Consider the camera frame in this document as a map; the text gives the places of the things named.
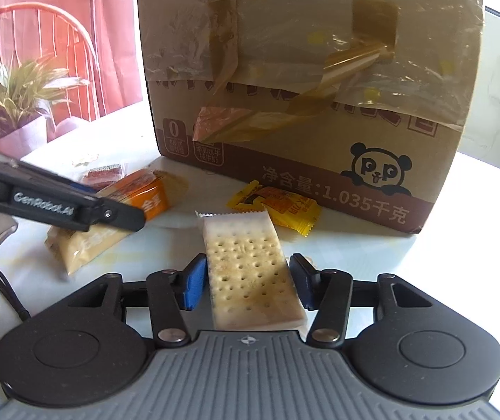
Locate brown cardboard box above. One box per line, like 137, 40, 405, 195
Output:
137, 0, 484, 233

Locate black cable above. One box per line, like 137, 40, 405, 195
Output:
0, 264, 33, 323

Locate yellow snack packet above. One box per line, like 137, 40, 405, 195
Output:
227, 180, 321, 237

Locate red jelly snack packet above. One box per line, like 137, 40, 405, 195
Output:
79, 163, 125, 191

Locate red patterned curtain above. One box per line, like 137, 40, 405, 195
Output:
0, 0, 147, 159

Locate cracker packet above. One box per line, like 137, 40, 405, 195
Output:
199, 211, 307, 332

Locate orange biscuit packet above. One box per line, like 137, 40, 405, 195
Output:
45, 168, 188, 275

